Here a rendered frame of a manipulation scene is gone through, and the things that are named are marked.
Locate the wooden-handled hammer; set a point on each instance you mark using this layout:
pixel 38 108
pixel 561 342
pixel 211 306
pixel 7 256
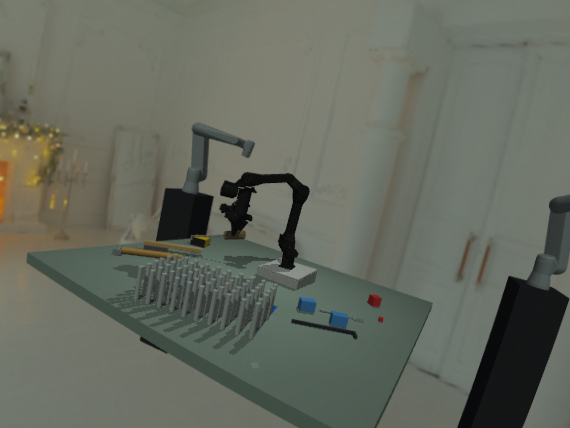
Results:
pixel 141 252

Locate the red cube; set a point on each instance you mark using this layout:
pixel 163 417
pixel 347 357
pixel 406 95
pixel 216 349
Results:
pixel 374 300

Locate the blue block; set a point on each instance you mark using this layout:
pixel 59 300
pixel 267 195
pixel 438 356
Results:
pixel 338 319
pixel 307 304

